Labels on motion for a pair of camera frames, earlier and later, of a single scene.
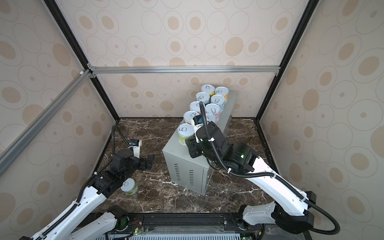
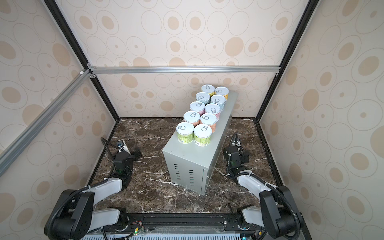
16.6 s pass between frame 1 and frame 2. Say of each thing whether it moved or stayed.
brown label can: stayed
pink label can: stayed
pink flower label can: stayed
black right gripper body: moved
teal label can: stayed
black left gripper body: moved
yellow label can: stayed
